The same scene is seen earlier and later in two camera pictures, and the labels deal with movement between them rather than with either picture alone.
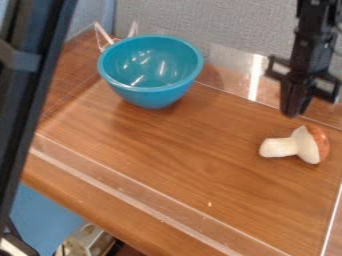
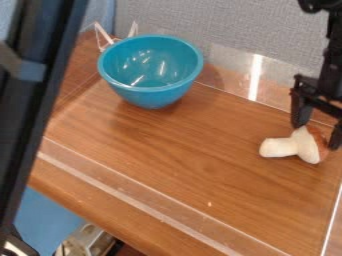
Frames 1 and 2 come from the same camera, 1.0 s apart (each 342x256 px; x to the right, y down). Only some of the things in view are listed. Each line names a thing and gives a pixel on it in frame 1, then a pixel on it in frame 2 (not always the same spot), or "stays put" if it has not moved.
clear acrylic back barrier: (234, 68) stays put
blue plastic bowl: (151, 69) stays put
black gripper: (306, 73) to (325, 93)
